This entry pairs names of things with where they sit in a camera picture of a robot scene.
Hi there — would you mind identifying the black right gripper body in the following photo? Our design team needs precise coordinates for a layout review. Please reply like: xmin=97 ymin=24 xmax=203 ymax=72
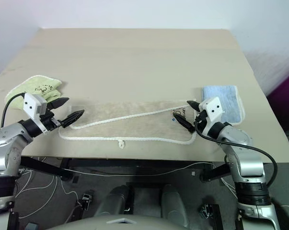
xmin=194 ymin=110 xmax=209 ymax=127

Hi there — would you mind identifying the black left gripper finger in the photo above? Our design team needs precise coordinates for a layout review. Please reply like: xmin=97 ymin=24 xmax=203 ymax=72
xmin=60 ymin=109 xmax=85 ymax=127
xmin=49 ymin=96 xmax=70 ymax=110

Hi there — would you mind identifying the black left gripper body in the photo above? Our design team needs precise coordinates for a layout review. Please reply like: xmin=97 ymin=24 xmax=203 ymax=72
xmin=40 ymin=108 xmax=64 ymax=132

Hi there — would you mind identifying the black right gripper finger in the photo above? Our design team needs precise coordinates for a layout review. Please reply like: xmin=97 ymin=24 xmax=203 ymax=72
xmin=186 ymin=100 xmax=200 ymax=112
xmin=173 ymin=112 xmax=195 ymax=133

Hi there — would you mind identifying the beige towel with white trim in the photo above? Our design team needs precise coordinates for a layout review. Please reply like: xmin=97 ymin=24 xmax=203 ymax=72
xmin=58 ymin=98 xmax=199 ymax=150

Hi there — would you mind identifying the folded green towel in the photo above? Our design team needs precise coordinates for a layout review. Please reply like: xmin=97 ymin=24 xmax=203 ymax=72
xmin=4 ymin=75 xmax=63 ymax=112

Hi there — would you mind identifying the folded blue towel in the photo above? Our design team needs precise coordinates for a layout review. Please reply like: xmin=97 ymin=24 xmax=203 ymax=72
xmin=201 ymin=84 xmax=246 ymax=127

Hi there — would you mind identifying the dark grey rounded robot leg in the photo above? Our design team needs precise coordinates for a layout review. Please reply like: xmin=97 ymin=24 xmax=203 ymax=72
xmin=95 ymin=184 xmax=131 ymax=221
xmin=160 ymin=184 xmax=190 ymax=229

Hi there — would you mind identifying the black floor clamp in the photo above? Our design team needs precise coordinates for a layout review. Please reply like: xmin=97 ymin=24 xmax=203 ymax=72
xmin=81 ymin=191 xmax=95 ymax=212
xmin=198 ymin=203 xmax=220 ymax=220

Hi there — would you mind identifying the grey robot torso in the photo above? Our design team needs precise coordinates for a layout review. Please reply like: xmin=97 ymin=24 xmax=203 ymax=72
xmin=45 ymin=214 xmax=185 ymax=230

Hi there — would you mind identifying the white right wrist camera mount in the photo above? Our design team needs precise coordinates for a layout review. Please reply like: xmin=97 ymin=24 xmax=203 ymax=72
xmin=198 ymin=96 xmax=225 ymax=138

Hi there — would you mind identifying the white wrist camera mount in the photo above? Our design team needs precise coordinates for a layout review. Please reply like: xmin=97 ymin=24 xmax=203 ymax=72
xmin=198 ymin=96 xmax=225 ymax=138
xmin=23 ymin=92 xmax=49 ymax=133

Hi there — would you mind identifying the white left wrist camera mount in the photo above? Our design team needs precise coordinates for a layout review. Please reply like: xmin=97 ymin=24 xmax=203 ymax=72
xmin=23 ymin=92 xmax=49 ymax=133

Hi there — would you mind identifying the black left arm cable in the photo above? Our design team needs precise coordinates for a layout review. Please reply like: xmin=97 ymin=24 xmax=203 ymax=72
xmin=0 ymin=92 xmax=25 ymax=127

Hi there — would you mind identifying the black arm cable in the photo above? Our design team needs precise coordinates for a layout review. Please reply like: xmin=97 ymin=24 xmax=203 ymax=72
xmin=0 ymin=92 xmax=25 ymax=127
xmin=194 ymin=119 xmax=279 ymax=192

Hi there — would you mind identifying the tangled white floor cable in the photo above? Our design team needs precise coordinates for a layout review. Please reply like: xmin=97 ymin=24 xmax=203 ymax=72
xmin=13 ymin=157 xmax=84 ymax=219

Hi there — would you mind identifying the black table frame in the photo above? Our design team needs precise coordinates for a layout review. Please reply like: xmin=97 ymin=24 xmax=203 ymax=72
xmin=19 ymin=156 xmax=231 ymax=183

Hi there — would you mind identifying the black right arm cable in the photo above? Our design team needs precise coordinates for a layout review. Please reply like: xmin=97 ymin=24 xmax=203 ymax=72
xmin=194 ymin=119 xmax=279 ymax=192

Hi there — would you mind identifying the long thin white cable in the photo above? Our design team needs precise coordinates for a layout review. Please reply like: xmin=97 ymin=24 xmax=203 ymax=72
xmin=61 ymin=161 xmax=213 ymax=177

